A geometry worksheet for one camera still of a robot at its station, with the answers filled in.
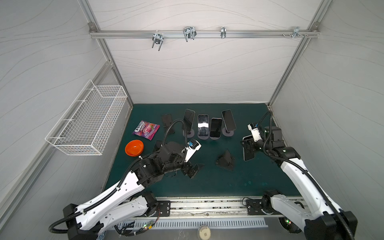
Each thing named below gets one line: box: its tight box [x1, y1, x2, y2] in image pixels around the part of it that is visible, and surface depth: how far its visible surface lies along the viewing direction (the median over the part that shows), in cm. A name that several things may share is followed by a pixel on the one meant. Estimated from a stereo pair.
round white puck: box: [199, 226, 212, 240], surface depth 60 cm
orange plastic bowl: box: [125, 139, 144, 157], surface depth 94 cm
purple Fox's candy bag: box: [132, 120, 160, 141], surface depth 104 cm
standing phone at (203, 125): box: [197, 114, 209, 137], surface depth 97 cm
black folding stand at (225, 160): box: [215, 148, 235, 171], surface depth 87 cm
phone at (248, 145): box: [242, 134, 256, 162], surface depth 72 cm
